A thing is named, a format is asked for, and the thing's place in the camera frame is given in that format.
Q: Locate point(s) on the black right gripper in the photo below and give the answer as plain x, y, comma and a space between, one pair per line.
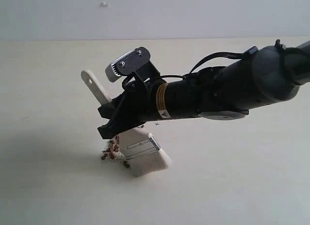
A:
141, 101

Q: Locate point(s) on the wooden paint brush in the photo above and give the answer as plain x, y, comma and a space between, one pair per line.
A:
136, 148

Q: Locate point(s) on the brown beans and rice pile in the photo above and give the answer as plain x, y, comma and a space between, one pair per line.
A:
111, 151

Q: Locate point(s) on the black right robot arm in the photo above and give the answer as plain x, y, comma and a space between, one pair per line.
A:
221, 86

